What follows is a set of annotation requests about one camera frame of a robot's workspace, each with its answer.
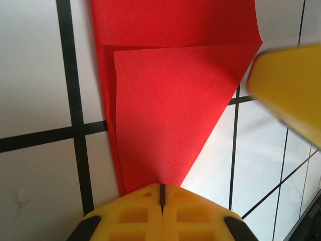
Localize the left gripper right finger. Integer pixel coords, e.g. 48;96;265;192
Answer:
162;183;257;241

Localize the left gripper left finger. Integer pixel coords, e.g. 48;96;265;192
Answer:
67;183;163;241

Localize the red cloth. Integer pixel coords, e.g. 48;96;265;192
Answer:
89;0;264;197

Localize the black edge strip with print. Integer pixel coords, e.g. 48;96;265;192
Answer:
297;189;321;241

